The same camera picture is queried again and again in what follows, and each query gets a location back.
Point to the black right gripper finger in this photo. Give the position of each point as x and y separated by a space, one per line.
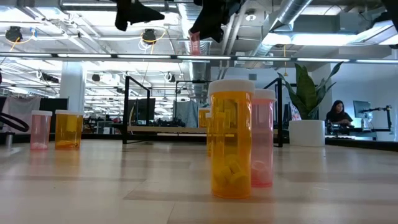
199 25
216 31

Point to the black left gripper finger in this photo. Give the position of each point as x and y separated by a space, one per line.
146 14

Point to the pink pill bottle white cap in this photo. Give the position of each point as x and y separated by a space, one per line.
195 45
40 130
264 140

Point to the large orange pill bottle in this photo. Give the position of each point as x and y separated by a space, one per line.
202 119
69 130

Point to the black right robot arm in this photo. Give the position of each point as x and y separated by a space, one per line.
392 12

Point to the long LED light bar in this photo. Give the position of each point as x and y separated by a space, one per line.
143 56

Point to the black monitor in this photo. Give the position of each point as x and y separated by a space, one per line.
144 109

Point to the black partition panel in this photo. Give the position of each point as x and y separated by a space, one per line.
53 103

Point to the snake plant in white pot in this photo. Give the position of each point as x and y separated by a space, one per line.
307 133

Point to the pinkish grey hanging cloth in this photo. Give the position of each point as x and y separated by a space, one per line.
18 107

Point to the person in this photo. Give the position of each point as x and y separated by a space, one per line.
338 116

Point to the grey monitor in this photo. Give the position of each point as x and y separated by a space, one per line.
362 109

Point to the silver round air duct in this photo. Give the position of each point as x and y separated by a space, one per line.
196 68
289 14

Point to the wooden shelf black metal frame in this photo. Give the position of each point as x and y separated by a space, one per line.
161 128

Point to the short metal post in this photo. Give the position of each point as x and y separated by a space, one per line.
9 140

